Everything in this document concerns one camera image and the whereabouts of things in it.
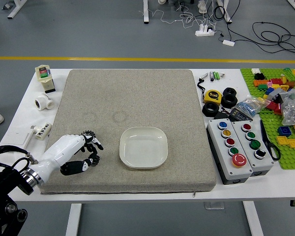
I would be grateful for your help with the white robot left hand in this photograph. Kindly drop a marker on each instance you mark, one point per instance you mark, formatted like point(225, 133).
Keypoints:
point(61, 150)

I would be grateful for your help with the big black gear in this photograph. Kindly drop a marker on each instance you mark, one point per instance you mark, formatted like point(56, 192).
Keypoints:
point(88, 132)

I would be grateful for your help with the big black nut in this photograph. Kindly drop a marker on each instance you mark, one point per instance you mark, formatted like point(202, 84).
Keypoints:
point(229, 90)
point(229, 102)
point(207, 110)

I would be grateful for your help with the grey five-button control box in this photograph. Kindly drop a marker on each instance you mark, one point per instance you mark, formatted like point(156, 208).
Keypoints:
point(229, 157)

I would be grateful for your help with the grey four-button control box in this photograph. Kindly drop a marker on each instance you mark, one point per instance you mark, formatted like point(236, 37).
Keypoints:
point(254, 147)

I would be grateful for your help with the white pipe fitting with writing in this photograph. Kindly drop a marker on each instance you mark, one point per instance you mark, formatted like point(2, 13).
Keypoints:
point(43, 131)

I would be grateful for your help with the white pipe tee fitting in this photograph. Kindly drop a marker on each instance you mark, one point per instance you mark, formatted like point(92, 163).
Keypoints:
point(44, 102)

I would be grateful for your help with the white table leg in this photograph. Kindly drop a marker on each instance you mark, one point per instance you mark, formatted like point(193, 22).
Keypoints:
point(73, 218)
point(253, 218)

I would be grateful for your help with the white square dish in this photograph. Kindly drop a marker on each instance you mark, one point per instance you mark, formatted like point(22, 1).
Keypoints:
point(142, 147)

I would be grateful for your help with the grey-brown mat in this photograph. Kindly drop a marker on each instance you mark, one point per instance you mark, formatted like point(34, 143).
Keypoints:
point(137, 98)

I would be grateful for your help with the yellow tape measure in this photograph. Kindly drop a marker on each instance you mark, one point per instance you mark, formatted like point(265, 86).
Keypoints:
point(212, 96)

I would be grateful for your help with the black and white battery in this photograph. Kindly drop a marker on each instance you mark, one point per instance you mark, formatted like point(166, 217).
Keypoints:
point(211, 76)

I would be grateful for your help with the green battery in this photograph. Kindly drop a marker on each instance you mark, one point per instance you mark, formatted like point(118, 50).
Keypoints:
point(216, 75)

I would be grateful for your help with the small silver battery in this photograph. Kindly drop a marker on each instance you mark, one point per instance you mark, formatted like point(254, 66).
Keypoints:
point(222, 74)

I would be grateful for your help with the black display module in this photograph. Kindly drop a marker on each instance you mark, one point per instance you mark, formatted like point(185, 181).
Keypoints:
point(241, 115)

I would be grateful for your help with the white power strip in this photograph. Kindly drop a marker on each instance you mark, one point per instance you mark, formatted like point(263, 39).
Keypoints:
point(204, 31)

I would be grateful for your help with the clear bag of blue parts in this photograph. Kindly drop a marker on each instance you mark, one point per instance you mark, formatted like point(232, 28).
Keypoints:
point(248, 105)

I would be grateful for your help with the white power adapter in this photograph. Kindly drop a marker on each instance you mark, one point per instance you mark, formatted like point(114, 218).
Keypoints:
point(228, 42)

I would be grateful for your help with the black scissors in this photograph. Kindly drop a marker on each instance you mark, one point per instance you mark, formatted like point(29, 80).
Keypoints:
point(266, 140)

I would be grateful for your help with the green brick baseplate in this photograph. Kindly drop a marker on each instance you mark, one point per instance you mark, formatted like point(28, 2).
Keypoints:
point(268, 123)

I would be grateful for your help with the white toy brick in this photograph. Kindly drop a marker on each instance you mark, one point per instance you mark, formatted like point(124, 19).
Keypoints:
point(255, 71)

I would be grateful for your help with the orange toy brick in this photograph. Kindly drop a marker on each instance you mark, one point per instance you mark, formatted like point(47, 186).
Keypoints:
point(260, 82)

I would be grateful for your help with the black toy brick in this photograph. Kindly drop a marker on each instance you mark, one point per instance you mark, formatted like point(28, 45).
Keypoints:
point(259, 76)

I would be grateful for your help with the dark red toy brick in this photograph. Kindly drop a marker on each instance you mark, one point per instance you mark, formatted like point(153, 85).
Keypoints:
point(273, 106)

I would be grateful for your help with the yellow flat toy brick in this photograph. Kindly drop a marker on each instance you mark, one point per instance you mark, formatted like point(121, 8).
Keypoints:
point(282, 140)
point(294, 143)

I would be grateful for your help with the grey toy piece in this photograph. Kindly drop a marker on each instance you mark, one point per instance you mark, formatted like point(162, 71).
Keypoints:
point(277, 93)

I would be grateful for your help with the blue square toy brick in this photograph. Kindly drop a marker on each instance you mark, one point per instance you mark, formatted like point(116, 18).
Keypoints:
point(284, 131)

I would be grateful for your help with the clear bag of silver nuts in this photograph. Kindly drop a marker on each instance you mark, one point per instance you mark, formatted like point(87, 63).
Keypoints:
point(292, 110)

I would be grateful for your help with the long green toy brick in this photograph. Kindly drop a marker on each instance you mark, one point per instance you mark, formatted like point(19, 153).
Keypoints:
point(289, 73)

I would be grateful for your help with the cream switch box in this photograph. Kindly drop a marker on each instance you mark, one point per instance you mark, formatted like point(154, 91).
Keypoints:
point(45, 78)

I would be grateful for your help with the metal bracket under table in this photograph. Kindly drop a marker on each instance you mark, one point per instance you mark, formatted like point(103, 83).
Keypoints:
point(214, 205)

